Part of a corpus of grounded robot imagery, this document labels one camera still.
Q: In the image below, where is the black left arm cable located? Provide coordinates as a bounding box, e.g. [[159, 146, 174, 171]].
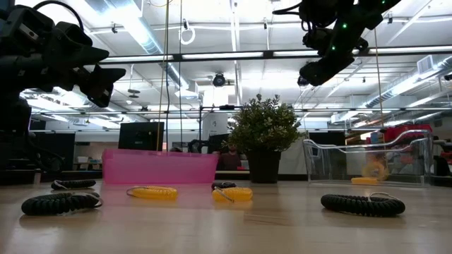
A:
[[32, 0, 85, 32]]

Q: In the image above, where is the black cabinet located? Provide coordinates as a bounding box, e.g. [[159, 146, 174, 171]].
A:
[[30, 131, 76, 172]]

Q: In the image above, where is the red storage case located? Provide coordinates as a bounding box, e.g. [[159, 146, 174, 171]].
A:
[[383, 123, 434, 143]]

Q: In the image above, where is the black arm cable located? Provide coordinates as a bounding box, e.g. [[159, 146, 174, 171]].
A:
[[271, 1, 314, 32], [32, 0, 85, 32]]

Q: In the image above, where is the pink translucent plastic bin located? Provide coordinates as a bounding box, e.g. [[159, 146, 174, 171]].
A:
[[102, 148, 219, 186]]

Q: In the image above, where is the clear plastic bin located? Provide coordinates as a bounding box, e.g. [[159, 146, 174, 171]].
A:
[[302, 129, 434, 186]]

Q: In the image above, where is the person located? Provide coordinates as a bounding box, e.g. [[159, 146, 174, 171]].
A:
[[215, 142, 244, 172]]

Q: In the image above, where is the black overhead light bar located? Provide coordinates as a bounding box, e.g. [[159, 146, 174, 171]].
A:
[[100, 45, 452, 65]]

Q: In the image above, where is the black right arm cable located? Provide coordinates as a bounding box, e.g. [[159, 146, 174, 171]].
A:
[[271, 1, 314, 32]]

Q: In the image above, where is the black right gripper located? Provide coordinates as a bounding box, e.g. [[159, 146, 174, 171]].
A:
[[299, 30, 369, 87]]

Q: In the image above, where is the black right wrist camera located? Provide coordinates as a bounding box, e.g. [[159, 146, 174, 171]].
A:
[[302, 28, 333, 56]]

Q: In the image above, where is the potted green plant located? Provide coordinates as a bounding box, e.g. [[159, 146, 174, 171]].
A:
[[227, 93, 301, 184]]

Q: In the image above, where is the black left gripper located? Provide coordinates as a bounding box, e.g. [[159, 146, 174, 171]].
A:
[[0, 6, 127, 109]]

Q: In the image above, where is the black computer monitor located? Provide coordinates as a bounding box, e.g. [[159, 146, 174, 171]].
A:
[[117, 121, 165, 152]]

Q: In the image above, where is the silver ventilation duct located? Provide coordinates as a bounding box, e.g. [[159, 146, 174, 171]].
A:
[[84, 0, 191, 92]]

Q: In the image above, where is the thin black hanging cable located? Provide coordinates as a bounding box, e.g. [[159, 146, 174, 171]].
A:
[[179, 0, 184, 153]]

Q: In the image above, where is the white cable loop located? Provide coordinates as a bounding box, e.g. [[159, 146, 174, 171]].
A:
[[179, 19, 196, 46]]

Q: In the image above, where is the black spring keychain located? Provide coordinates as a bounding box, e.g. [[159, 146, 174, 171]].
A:
[[20, 192, 104, 217], [51, 179, 97, 191], [211, 181, 237, 191], [320, 192, 406, 217]]

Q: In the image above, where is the black aluminium table frame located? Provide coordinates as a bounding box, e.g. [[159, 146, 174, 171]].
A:
[[35, 170, 308, 183]]

